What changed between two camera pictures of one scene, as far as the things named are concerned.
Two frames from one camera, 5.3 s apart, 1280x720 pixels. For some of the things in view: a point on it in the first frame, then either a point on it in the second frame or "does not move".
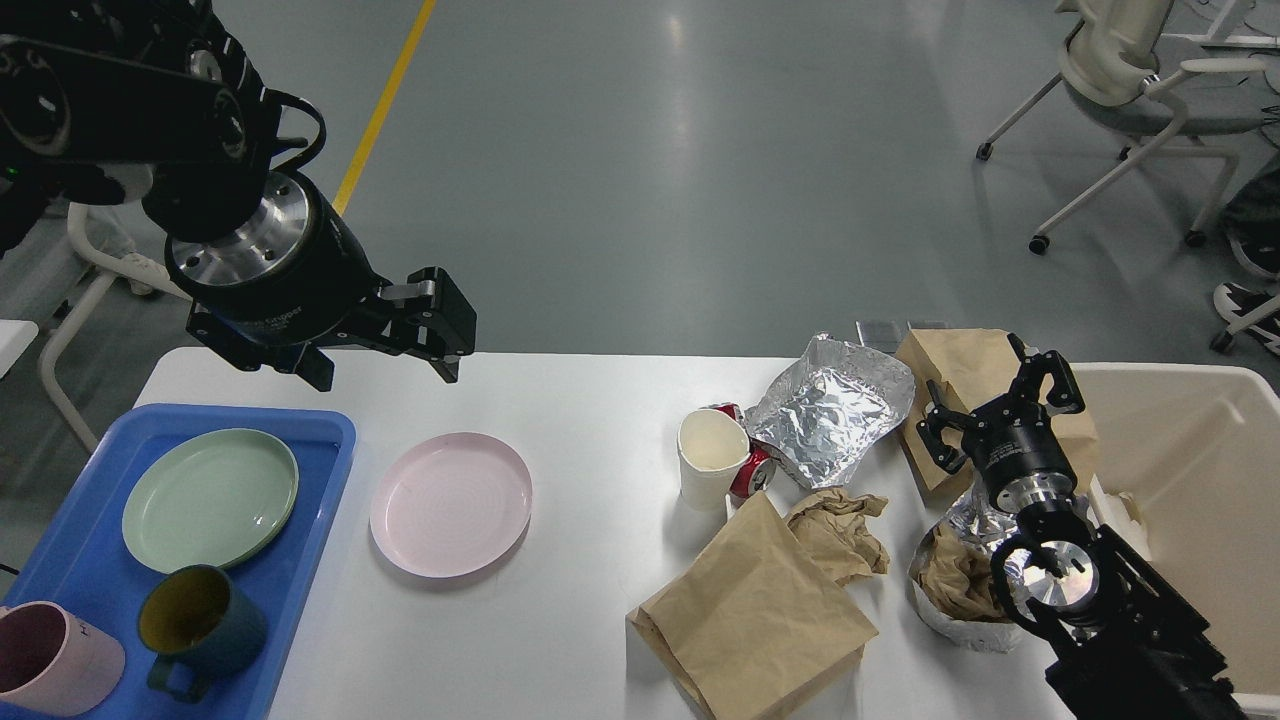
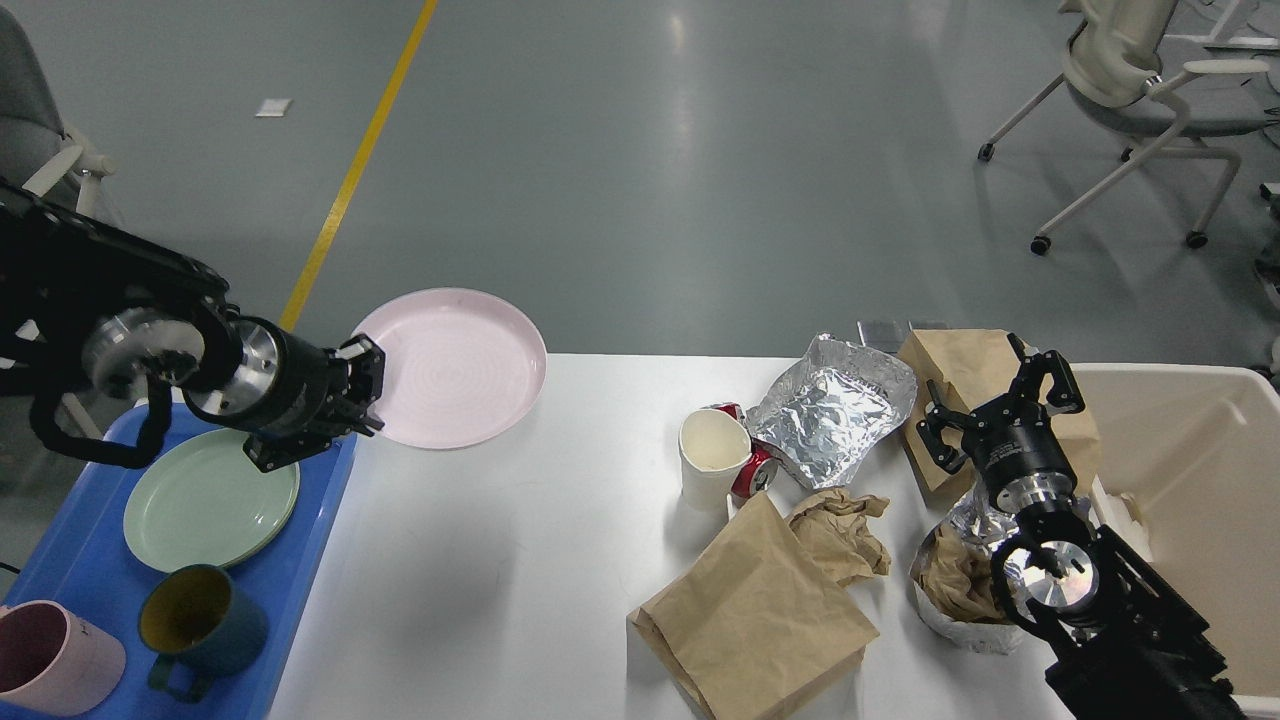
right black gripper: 1014,442 does not move
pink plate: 451,505 to 462,368
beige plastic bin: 1187,469 does not move
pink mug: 53,662 does not move
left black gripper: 269,292 to 256,379
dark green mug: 196,615 does not move
